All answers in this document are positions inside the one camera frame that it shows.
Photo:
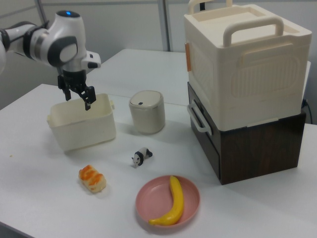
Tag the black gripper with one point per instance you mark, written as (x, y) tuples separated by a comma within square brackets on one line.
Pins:
[(73, 78)]

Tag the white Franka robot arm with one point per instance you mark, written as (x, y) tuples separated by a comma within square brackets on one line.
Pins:
[(57, 42)]

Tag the cream open plastic box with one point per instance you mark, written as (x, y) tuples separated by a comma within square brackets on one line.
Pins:
[(84, 126)]

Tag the small cream lidded bin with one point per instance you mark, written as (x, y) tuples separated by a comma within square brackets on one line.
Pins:
[(147, 114)]

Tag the salmon sushi toy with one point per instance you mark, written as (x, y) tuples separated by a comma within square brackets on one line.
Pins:
[(92, 179)]

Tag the panda toy figure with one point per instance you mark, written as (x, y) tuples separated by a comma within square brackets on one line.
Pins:
[(141, 156)]

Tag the pink plate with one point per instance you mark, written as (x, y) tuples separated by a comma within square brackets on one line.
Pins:
[(158, 196)]

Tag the yellow banana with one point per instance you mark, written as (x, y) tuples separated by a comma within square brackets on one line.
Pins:
[(176, 198)]

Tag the dark wood drawer cabinet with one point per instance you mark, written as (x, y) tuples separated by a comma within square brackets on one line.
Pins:
[(260, 151)]

